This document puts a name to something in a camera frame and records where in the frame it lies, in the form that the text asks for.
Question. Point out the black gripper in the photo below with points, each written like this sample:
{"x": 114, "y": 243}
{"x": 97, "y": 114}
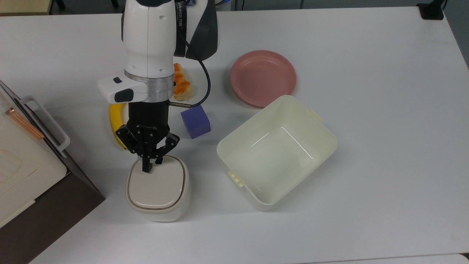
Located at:
{"x": 148, "y": 121}

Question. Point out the cream lidded trash can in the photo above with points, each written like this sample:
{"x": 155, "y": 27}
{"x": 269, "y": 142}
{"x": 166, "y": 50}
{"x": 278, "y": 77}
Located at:
{"x": 157, "y": 190}

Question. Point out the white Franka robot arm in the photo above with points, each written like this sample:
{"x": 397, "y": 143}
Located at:
{"x": 146, "y": 36}

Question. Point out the purple foam cube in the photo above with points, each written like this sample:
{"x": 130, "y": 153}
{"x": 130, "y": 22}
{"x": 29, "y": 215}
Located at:
{"x": 196, "y": 123}

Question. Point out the yellow toy banana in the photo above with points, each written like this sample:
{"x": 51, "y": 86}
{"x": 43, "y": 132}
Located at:
{"x": 114, "y": 121}

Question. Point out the toy bread with orange topping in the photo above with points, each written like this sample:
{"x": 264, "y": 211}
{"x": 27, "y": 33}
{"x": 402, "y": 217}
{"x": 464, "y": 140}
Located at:
{"x": 183, "y": 86}

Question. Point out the cream rectangular plastic tub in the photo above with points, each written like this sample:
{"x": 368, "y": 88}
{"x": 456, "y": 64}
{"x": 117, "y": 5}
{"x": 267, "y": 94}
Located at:
{"x": 278, "y": 161}

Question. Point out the pink plate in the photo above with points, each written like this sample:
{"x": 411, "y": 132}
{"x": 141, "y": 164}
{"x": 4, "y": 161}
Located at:
{"x": 262, "y": 77}

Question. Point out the orange strip on cream box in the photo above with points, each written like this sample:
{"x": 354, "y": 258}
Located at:
{"x": 25, "y": 124}

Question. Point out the light wooden desk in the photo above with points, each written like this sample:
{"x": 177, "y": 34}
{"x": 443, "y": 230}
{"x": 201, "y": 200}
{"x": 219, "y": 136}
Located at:
{"x": 22, "y": 5}

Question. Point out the black camera stand base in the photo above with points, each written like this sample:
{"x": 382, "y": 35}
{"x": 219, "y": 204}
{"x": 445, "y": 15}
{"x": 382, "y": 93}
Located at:
{"x": 430, "y": 11}

